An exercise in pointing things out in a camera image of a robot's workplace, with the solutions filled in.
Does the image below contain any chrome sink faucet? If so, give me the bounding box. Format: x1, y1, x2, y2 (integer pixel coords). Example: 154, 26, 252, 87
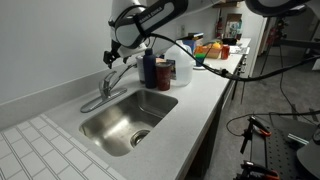
79, 62, 138, 114

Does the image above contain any red fire extinguisher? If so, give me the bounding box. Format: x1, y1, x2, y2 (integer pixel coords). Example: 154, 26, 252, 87
215, 9, 224, 39

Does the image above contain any thin black camera cable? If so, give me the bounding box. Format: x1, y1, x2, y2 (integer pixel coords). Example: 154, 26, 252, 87
225, 109, 320, 138

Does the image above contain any stainless steel sink basin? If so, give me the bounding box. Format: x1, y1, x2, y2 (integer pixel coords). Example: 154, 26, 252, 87
78, 88, 179, 158

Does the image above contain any orange handled black clamp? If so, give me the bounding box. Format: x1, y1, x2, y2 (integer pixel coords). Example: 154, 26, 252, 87
234, 160, 281, 180
239, 115, 273, 155

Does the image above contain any brown cardboard box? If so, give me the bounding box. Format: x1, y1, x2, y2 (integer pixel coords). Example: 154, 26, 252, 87
224, 13, 243, 39

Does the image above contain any dark blue bottle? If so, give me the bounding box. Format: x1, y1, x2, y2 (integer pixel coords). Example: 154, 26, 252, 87
143, 48, 158, 89

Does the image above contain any black perforated robot platform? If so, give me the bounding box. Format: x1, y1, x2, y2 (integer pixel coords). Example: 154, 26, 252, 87
249, 114, 320, 180

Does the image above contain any green cup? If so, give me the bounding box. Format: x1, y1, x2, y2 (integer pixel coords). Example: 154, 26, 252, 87
194, 53, 207, 68

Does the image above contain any dark red tumbler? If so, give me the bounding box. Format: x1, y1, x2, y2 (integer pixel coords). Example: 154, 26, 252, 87
155, 61, 173, 92

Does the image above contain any black tripod stand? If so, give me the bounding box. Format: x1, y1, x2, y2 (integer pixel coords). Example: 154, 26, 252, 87
259, 16, 320, 78

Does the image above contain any white tiled mat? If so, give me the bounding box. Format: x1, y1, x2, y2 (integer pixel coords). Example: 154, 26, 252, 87
0, 113, 128, 180

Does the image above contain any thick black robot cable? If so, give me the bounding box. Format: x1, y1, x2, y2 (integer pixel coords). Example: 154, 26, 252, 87
146, 32, 320, 83

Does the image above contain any translucent white plastic jug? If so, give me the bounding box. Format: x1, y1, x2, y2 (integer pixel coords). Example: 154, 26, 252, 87
164, 39, 195, 88

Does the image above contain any round metal sink drain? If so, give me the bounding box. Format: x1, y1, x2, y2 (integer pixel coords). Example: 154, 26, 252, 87
129, 129, 151, 148

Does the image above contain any red round container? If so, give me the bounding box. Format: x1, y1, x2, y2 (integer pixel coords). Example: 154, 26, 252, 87
220, 44, 231, 61

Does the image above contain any light orange cloth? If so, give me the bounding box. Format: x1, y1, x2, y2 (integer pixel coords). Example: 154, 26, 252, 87
206, 47, 223, 60

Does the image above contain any dark blue cloth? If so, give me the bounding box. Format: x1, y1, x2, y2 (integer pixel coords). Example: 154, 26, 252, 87
183, 39, 198, 54

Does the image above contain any white cylindrical container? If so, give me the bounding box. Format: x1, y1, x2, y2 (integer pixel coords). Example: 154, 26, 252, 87
135, 54, 146, 84

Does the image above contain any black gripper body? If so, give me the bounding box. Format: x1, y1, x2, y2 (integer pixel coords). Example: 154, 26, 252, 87
105, 39, 123, 60

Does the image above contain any white plate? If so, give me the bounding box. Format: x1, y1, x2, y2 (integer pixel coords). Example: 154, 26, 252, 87
193, 64, 210, 71

